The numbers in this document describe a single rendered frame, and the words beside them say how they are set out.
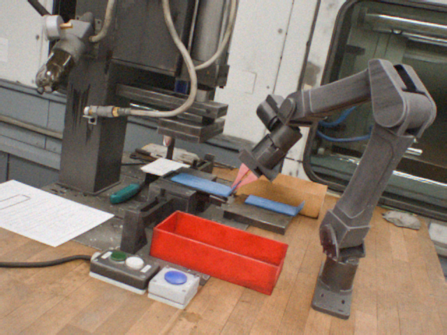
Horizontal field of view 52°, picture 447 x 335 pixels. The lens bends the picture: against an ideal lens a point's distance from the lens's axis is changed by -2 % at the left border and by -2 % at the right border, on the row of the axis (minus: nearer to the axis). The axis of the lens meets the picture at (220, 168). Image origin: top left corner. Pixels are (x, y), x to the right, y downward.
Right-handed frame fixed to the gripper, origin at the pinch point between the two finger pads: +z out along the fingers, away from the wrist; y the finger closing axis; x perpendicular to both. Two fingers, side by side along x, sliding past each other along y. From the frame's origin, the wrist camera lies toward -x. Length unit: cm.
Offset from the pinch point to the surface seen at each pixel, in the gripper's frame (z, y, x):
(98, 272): 16.0, 5.8, 36.9
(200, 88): -11.3, 21.4, 1.0
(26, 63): 53, 105, -73
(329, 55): -36, 9, -55
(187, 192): 6.7, 6.7, 6.2
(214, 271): 6.5, -8.9, 24.0
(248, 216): 5.2, -7.5, -6.5
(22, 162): 89, 78, -72
